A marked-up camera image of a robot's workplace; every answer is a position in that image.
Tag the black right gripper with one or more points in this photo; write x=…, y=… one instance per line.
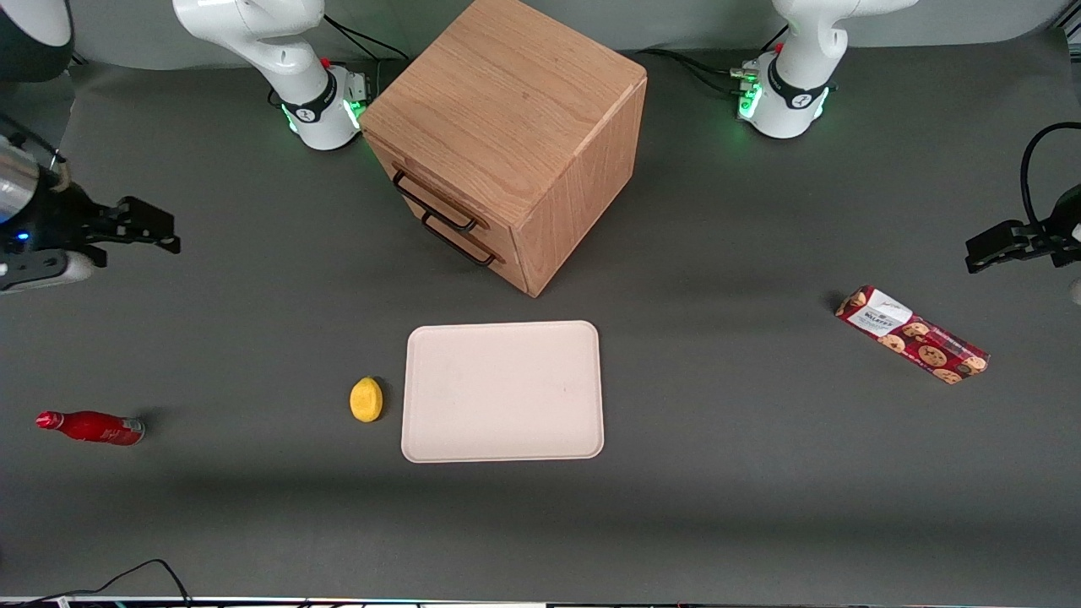
x=61, y=214

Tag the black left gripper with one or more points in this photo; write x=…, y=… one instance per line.
x=1050, y=234

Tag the wooden drawer with shallow front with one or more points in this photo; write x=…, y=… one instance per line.
x=384, y=160

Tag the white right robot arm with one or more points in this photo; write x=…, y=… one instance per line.
x=279, y=51

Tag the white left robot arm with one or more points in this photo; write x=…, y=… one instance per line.
x=798, y=84

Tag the wooden drawer with deep front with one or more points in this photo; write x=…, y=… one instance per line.
x=511, y=270

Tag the oak wooden drawer cabinet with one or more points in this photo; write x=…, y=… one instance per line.
x=507, y=93

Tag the red tartan cookie box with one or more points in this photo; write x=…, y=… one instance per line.
x=912, y=335

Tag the red metal bottle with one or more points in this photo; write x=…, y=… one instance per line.
x=93, y=427

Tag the yellow lemon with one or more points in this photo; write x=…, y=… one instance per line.
x=366, y=399

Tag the beige rectangular plastic tray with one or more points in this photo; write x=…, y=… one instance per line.
x=502, y=391

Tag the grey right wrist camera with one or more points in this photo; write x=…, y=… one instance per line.
x=51, y=272

